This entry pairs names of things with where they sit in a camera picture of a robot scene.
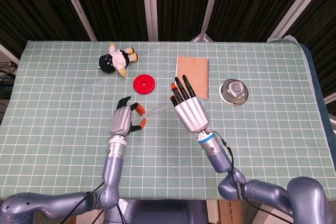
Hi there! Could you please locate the green checked tablecloth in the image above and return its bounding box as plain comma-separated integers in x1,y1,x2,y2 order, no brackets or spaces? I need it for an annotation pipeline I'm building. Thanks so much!
0,40,334,200

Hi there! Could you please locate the black and white plush toy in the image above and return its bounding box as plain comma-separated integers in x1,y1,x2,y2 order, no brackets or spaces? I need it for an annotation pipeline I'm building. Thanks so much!
98,42,139,78

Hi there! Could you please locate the dark pleated curtain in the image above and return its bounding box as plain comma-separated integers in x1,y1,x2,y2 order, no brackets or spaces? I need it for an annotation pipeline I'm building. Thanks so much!
0,0,336,99

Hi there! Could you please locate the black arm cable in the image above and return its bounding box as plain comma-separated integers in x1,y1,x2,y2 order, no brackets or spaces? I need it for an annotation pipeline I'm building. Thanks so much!
62,182,106,224
219,136,253,201

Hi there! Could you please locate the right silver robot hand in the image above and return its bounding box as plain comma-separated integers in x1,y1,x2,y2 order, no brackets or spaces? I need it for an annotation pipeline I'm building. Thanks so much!
170,74,211,133

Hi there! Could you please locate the upturned stainless steel bowl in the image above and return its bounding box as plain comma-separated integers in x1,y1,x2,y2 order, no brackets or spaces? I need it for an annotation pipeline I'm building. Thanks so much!
219,78,249,106

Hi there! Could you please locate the grey robot torso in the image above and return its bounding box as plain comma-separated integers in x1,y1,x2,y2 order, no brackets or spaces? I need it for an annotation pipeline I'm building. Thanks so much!
104,199,211,224

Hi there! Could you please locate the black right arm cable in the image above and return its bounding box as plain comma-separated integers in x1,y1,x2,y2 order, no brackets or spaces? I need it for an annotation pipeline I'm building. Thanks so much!
219,136,253,201

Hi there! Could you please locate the cardboard box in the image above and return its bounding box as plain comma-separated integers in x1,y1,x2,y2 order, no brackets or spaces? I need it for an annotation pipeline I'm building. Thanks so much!
219,199,244,224

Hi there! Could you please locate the red plastic disc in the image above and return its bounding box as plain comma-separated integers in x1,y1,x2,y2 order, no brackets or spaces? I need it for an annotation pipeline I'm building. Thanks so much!
133,74,156,95

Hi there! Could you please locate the clear thin rod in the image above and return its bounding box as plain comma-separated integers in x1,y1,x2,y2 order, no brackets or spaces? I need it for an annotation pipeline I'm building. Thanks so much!
132,103,175,125

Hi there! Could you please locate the brown spiral notebook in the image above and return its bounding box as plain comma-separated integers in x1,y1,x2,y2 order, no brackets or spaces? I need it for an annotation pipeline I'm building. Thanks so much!
174,55,210,101

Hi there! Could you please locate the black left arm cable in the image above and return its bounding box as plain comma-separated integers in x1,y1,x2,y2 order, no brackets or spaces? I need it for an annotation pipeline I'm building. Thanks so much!
62,182,106,224

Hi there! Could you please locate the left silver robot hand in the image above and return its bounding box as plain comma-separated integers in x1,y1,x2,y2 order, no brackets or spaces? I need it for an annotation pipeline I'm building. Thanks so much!
109,96,146,137

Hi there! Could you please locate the white frame post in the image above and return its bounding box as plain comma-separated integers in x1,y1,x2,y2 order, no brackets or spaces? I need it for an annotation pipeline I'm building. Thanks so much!
267,0,323,42
141,0,160,42
56,0,98,42
190,0,224,42

